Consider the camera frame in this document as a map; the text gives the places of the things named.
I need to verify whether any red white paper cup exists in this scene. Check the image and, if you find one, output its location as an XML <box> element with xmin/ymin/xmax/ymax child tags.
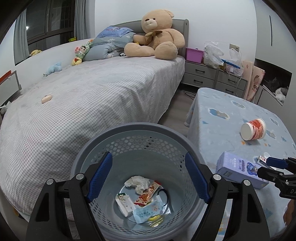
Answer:
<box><xmin>240</xmin><ymin>118</ymin><xmax>266</xmax><ymax>141</ymax></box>

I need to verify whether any purple rectangular carton box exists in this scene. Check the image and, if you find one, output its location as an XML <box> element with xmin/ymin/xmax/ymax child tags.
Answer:
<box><xmin>216</xmin><ymin>152</ymin><xmax>269</xmax><ymax>189</ymax></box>

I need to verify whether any green white small carton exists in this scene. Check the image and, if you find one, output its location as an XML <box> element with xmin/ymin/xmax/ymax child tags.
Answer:
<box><xmin>115</xmin><ymin>193</ymin><xmax>135</xmax><ymax>217</ymax></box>

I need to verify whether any light blue plastic pouch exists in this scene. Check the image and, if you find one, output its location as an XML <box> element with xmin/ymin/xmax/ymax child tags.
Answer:
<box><xmin>133</xmin><ymin>200</ymin><xmax>164</xmax><ymax>224</ymax></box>

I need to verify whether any white paper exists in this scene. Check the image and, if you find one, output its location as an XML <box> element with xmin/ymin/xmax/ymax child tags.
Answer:
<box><xmin>124</xmin><ymin>176</ymin><xmax>151</xmax><ymax>195</ymax></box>

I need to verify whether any red white snack wrapper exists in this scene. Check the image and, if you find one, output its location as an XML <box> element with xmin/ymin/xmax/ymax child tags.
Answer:
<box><xmin>134</xmin><ymin>181</ymin><xmax>161</xmax><ymax>207</ymax></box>

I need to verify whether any grey perforated trash basket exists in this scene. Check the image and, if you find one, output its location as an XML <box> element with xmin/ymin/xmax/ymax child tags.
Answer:
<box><xmin>71</xmin><ymin>123</ymin><xmax>204</xmax><ymax>240</ymax></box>

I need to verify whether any person's right hand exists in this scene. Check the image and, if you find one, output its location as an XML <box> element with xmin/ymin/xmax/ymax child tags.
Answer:
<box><xmin>283</xmin><ymin>200</ymin><xmax>295</xmax><ymax>226</ymax></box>

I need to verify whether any light blue patterned blanket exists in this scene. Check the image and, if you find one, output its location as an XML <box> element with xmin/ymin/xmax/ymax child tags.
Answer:
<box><xmin>185</xmin><ymin>87</ymin><xmax>295</xmax><ymax>172</ymax></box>

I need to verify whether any pink cartoon folded board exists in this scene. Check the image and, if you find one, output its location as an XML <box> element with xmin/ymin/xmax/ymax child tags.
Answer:
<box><xmin>242</xmin><ymin>60</ymin><xmax>265</xmax><ymax>101</ymax></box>

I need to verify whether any grey checkered bed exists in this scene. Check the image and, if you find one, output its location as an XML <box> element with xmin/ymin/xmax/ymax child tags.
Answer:
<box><xmin>0</xmin><ymin>19</ymin><xmax>190</xmax><ymax>216</ymax></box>

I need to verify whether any clear plastic bag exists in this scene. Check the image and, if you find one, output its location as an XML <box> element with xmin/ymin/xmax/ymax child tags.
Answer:
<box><xmin>226</xmin><ymin>48</ymin><xmax>243</xmax><ymax>77</ymax></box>

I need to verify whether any grey drawer dresser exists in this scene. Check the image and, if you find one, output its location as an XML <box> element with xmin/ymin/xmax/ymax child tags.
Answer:
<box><xmin>182</xmin><ymin>61</ymin><xmax>247</xmax><ymax>98</ymax></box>

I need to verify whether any white plastic bag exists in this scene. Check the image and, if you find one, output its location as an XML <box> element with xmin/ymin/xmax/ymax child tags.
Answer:
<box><xmin>203</xmin><ymin>42</ymin><xmax>224</xmax><ymax>69</ymax></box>

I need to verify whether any purple plastic bin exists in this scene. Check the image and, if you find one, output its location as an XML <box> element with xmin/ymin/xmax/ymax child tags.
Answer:
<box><xmin>186</xmin><ymin>48</ymin><xmax>204</xmax><ymax>63</ymax></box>

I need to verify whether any small blue plush toy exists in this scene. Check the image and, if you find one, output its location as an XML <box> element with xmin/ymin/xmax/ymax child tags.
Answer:
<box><xmin>43</xmin><ymin>62</ymin><xmax>62</xmax><ymax>77</ymax></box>

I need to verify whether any large tan teddy bear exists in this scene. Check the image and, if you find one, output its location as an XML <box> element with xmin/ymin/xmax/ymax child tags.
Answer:
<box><xmin>124</xmin><ymin>9</ymin><xmax>185</xmax><ymax>60</ymax></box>

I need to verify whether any small cartoon plush doll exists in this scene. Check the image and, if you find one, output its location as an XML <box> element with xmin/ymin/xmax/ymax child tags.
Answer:
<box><xmin>71</xmin><ymin>39</ymin><xmax>93</xmax><ymax>66</ymax></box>

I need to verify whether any light blue folded quilt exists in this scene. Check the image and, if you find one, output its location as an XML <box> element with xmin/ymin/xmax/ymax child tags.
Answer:
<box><xmin>83</xmin><ymin>26</ymin><xmax>135</xmax><ymax>61</ymax></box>

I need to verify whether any grey window curtain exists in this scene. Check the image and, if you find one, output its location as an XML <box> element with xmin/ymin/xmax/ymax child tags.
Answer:
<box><xmin>74</xmin><ymin>0</ymin><xmax>95</xmax><ymax>40</ymax></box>

